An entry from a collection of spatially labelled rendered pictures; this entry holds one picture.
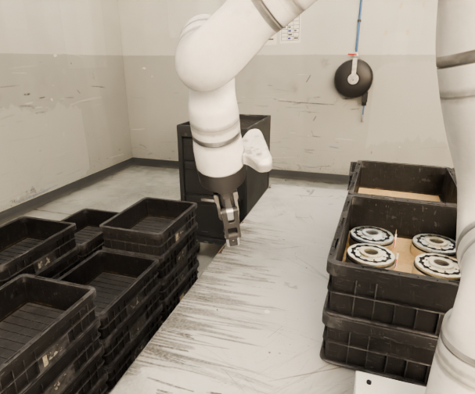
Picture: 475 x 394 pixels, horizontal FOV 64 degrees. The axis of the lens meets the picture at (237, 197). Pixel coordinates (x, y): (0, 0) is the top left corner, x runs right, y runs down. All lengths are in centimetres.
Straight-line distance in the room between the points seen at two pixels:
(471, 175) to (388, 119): 372
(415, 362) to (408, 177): 79
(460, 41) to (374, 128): 379
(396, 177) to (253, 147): 93
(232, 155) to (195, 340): 47
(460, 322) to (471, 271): 7
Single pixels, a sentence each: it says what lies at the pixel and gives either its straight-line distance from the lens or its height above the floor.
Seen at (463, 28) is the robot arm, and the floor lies 129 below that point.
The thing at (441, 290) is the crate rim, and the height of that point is 92.
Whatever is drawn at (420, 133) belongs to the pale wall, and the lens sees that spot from 425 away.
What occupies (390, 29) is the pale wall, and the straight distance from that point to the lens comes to 417.
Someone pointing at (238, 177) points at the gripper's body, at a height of 110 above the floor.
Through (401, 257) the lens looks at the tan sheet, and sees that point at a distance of 99.
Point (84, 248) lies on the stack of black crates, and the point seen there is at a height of 47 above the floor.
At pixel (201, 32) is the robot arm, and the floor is 130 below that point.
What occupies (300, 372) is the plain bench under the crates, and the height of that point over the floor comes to 70.
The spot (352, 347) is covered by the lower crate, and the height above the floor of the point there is 76.
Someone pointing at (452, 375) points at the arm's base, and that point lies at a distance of 57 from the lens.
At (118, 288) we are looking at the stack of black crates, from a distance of 170.
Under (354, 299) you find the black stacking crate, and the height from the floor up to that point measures 86.
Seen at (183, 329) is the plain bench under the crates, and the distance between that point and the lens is 91.
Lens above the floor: 127
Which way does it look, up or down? 20 degrees down
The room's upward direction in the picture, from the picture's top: straight up
